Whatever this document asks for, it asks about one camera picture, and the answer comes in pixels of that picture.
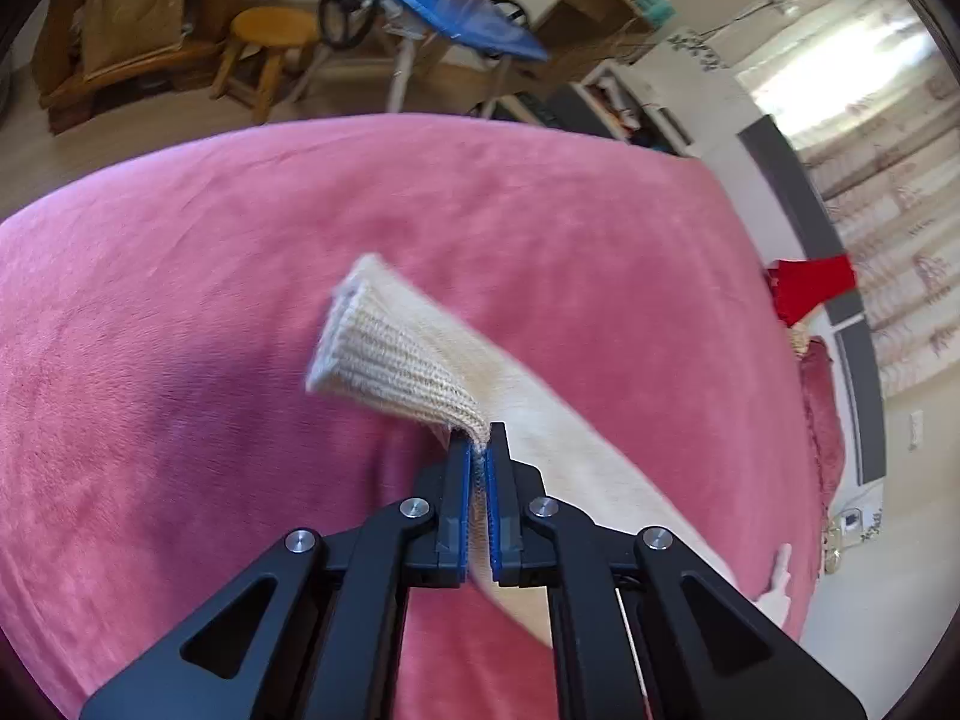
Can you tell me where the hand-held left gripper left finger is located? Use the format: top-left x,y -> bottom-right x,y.
79,431 -> 472,720

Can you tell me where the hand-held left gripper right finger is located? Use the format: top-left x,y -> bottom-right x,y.
486,422 -> 863,720

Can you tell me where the beige knit sweater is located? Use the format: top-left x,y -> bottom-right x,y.
304,253 -> 797,650

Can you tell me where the pink bed blanket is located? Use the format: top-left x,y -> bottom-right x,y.
0,112 -> 847,720

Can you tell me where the pink pillow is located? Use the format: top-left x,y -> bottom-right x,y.
799,337 -> 845,511

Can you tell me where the white bedside shelf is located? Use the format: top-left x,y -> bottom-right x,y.
821,499 -> 890,578

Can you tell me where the red cloth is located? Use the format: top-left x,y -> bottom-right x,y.
765,255 -> 857,327

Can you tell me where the white bedside table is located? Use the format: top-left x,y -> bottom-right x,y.
574,60 -> 695,158

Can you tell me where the grey white headboard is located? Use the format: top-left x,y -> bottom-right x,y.
739,116 -> 882,485

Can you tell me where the blue wheeled cart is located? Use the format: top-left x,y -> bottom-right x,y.
319,0 -> 552,121

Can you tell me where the patterned beige curtain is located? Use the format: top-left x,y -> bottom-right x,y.
780,0 -> 960,395

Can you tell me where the wooden stool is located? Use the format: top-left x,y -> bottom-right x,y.
210,6 -> 321,126

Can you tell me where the wooden side table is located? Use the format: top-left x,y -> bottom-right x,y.
30,0 -> 252,137

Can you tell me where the brown paper bag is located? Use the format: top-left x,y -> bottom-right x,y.
81,0 -> 194,83

